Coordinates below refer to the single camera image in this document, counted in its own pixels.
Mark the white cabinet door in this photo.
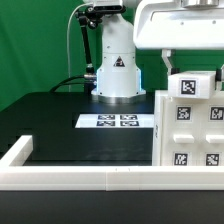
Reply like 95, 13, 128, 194
161, 98, 204, 166
202, 98, 224, 167

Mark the white flat top panel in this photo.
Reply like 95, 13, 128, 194
75, 114, 154, 128

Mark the white U-shaped boundary frame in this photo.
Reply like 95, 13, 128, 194
0, 135, 224, 191

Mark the white cable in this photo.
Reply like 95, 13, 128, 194
66, 3, 88, 94

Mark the white cabinet body box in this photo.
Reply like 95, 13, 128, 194
152, 91, 224, 166

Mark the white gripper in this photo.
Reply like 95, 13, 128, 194
133, 0, 224, 90

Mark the black cable bundle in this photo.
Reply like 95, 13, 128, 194
49, 75, 98, 94

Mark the small white block with tag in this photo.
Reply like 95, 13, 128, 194
168, 71, 216, 99

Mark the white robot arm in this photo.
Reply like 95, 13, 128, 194
83, 0, 224, 103

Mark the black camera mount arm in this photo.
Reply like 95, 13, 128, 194
75, 5, 126, 95

